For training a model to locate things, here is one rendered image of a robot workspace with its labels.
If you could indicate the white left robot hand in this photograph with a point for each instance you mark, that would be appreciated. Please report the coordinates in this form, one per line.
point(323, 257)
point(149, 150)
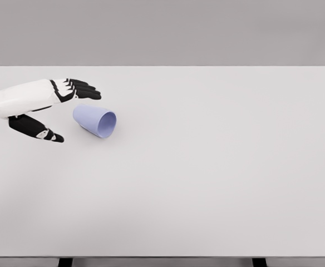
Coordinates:
point(31, 96)

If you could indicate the lavender plastic cup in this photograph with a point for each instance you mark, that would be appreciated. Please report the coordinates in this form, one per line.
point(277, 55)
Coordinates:
point(94, 120)

